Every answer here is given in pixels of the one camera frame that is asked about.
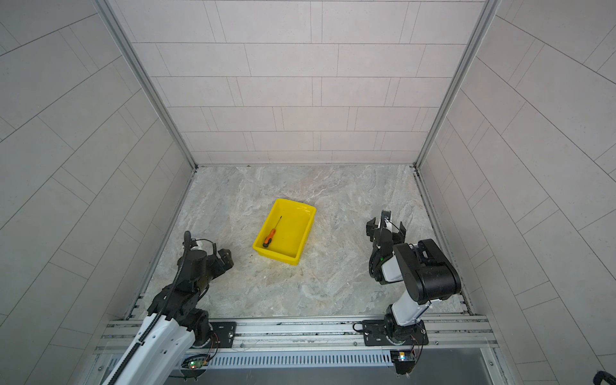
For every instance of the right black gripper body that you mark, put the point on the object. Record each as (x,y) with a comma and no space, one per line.
(374,229)

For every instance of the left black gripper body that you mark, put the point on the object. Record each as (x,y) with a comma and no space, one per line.
(215,268)

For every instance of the orange handled screwdriver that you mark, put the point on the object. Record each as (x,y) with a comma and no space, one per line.
(270,237)

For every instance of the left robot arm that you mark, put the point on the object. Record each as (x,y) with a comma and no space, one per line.
(176,334)

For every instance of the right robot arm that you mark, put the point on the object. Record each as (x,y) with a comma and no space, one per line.
(425,271)

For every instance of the yellow plastic bin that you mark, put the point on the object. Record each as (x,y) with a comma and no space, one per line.
(292,231)

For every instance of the left controller board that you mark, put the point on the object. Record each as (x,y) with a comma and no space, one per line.
(196,362)

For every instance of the controller board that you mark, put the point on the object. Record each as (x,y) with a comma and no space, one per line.
(196,362)
(404,362)

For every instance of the right controller board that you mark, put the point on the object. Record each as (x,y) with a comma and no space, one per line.
(404,362)

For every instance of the white vent grille strip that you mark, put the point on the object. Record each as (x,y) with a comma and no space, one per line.
(300,359)

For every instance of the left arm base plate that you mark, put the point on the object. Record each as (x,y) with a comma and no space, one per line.
(215,335)

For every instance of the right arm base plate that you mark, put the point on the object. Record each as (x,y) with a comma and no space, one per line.
(386,332)

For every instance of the aluminium mounting rail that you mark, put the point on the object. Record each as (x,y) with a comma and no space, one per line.
(339,333)

